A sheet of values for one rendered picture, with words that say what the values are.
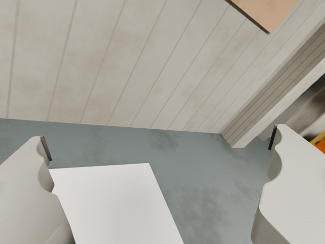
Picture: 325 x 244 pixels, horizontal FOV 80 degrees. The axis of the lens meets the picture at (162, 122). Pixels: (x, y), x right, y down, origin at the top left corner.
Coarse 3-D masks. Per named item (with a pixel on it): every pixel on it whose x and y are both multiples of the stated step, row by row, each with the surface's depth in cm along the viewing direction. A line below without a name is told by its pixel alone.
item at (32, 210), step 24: (24, 144) 10; (0, 168) 8; (24, 168) 8; (0, 192) 7; (24, 192) 7; (48, 192) 7; (0, 216) 6; (24, 216) 6; (48, 216) 6; (0, 240) 6; (24, 240) 6; (48, 240) 6; (72, 240) 7
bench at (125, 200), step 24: (72, 168) 44; (96, 168) 47; (120, 168) 50; (144, 168) 54; (72, 192) 40; (96, 192) 42; (120, 192) 45; (144, 192) 48; (72, 216) 37; (96, 216) 39; (120, 216) 41; (144, 216) 44; (168, 216) 47; (96, 240) 36; (120, 240) 38; (144, 240) 40; (168, 240) 43
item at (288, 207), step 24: (288, 144) 9; (288, 168) 8; (312, 168) 8; (264, 192) 7; (288, 192) 7; (312, 192) 7; (264, 216) 6; (288, 216) 6; (312, 216) 6; (264, 240) 6; (288, 240) 5; (312, 240) 5
